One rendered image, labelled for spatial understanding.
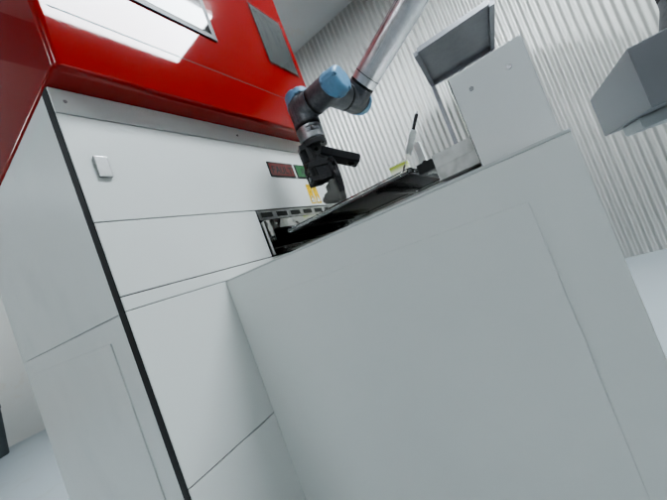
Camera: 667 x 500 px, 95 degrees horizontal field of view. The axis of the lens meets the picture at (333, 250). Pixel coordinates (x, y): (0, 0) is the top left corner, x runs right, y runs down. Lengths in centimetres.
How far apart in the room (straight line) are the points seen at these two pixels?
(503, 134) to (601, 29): 288
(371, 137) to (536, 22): 156
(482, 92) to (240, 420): 69
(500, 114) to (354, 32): 340
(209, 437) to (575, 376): 56
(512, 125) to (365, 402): 48
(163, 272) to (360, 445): 47
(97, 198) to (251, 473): 56
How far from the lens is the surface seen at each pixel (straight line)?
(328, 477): 74
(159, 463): 70
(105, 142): 72
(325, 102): 90
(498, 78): 51
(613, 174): 318
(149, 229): 66
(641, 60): 69
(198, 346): 65
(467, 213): 43
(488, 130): 50
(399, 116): 337
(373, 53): 97
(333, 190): 86
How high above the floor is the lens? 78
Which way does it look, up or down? 2 degrees up
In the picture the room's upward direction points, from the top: 21 degrees counter-clockwise
